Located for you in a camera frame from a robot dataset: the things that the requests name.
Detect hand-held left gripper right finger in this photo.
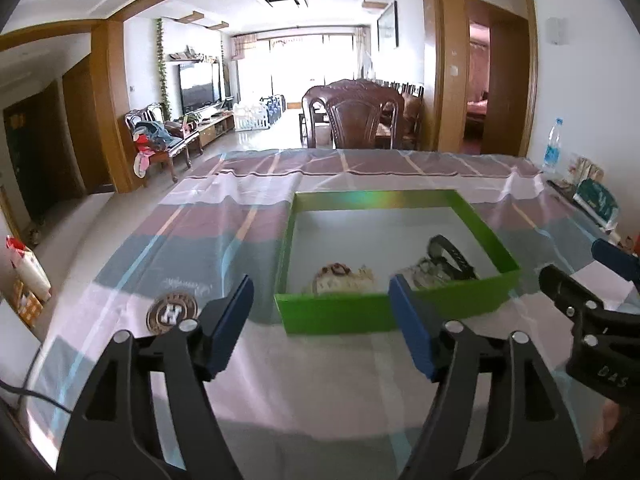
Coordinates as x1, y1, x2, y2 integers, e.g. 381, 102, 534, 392
388, 274, 586, 480

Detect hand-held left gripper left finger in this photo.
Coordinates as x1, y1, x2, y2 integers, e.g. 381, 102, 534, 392
55, 274, 256, 480

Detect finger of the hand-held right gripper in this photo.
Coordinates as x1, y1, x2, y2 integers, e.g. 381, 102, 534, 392
591, 239, 640, 283
539, 264, 606, 341

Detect round bronze H coaster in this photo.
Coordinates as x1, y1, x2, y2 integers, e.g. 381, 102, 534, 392
146, 291, 199, 335

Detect green cardboard box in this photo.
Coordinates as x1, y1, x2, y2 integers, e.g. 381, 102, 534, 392
274, 189, 522, 336

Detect white beaded bracelet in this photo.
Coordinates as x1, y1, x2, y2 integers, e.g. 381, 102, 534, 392
312, 265, 378, 295

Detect dark green packet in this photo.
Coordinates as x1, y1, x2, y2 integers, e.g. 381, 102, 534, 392
572, 179, 620, 228

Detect silver bangle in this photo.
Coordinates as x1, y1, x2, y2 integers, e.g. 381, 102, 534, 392
397, 257, 453, 291

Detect black watch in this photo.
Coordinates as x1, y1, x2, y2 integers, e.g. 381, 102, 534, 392
427, 234, 481, 281

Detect small cardboard boxes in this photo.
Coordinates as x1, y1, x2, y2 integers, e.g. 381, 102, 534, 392
567, 156, 606, 186

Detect plaid tablecloth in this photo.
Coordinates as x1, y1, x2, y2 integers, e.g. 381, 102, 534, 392
25, 147, 640, 480

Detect clear plastic water bottle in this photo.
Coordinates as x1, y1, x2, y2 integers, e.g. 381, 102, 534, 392
542, 118, 565, 173

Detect wooden armchair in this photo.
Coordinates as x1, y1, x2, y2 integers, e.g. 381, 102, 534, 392
124, 102, 203, 183

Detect wooden television cabinet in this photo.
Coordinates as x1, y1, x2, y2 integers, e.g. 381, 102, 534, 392
197, 110, 236, 148

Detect pile of clothes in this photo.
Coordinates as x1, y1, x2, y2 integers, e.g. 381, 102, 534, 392
132, 120, 173, 178

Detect red and white bag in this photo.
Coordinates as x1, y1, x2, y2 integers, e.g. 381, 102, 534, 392
6, 235, 51, 301

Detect carved dark wooden chair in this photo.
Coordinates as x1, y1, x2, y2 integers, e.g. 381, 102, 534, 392
302, 80, 406, 150

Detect white play fence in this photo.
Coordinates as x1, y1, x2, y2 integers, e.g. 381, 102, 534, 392
233, 100, 273, 132

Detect flat screen television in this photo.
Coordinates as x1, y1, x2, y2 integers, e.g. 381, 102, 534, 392
179, 62, 222, 113

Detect dark wooden door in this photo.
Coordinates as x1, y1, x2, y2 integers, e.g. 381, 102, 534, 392
2, 92, 61, 221

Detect green ivy garland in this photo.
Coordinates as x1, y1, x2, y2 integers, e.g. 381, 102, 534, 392
156, 17, 173, 121

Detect black cable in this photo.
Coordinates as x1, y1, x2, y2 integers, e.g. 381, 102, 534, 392
0, 379, 76, 416

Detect wall shelf with ornaments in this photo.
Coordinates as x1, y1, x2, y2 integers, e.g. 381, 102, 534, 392
167, 47, 221, 63

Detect framed wall picture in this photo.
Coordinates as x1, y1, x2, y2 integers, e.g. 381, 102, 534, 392
377, 0, 398, 52

